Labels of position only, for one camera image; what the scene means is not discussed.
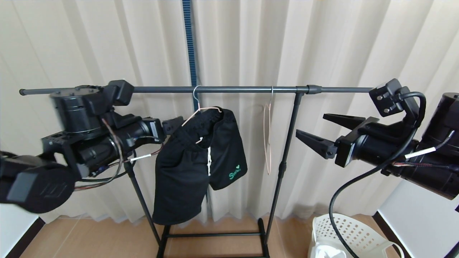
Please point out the white garment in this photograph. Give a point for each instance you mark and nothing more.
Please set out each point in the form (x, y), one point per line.
(324, 252)

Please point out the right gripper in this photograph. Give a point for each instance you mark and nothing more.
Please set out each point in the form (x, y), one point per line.
(373, 143)

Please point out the beige curtain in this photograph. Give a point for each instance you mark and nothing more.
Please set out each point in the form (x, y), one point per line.
(89, 43)
(340, 43)

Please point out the black clothes rack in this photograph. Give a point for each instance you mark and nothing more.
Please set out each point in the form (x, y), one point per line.
(233, 89)

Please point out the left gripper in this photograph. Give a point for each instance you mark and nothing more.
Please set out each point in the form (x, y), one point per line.
(154, 129)

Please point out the black shorts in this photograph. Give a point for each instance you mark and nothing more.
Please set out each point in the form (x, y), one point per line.
(179, 179)

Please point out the white laundry basket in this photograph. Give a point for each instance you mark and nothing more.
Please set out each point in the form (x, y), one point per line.
(351, 233)

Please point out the pink clothes hanger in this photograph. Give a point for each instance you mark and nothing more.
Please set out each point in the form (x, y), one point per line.
(264, 132)
(197, 106)

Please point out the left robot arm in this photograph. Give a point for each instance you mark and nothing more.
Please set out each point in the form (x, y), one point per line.
(36, 186)

